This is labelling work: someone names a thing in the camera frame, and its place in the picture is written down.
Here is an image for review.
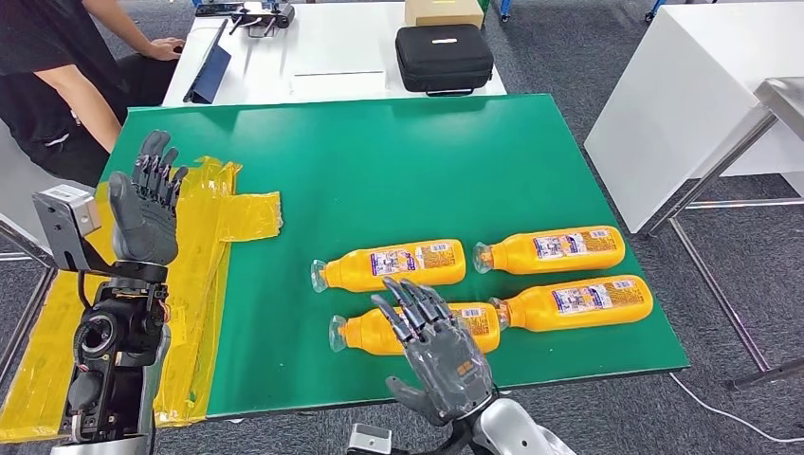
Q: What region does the stainless steel table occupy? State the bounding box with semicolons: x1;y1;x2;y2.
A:
0;122;96;384
640;76;804;391

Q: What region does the person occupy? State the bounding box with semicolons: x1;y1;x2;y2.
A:
0;0;187;189

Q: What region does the dark blue tablet case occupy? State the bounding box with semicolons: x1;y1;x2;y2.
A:
182;18;232;105

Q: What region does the white side table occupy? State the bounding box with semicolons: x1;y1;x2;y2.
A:
584;0;804;235

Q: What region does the orange detergent bottle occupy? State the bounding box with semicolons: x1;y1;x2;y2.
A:
310;238;467;295
472;226;627;276
328;302;502;356
488;275;654;333

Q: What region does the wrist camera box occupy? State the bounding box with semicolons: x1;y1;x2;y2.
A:
32;185;103;272
347;424;393;455

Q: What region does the white floor cable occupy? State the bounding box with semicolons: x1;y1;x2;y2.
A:
668;373;804;446

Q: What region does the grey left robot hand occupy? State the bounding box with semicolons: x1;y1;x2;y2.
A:
107;130;190;266

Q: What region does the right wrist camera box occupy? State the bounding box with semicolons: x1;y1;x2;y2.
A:
347;424;393;455

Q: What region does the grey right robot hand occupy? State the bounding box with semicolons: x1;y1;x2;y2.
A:
370;276;496;428

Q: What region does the person's left hand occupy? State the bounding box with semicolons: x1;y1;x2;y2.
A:
145;36;187;63

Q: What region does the brown cardboard box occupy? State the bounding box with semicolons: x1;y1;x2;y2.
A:
403;0;485;29

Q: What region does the yellow plastic sheet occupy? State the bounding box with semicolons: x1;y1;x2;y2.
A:
0;156;283;441

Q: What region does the black handheld controller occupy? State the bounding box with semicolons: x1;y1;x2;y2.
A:
228;0;297;38

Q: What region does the black carrying case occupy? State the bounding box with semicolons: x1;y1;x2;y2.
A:
394;24;495;98

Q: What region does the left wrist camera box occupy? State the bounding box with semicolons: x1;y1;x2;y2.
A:
32;185;103;272

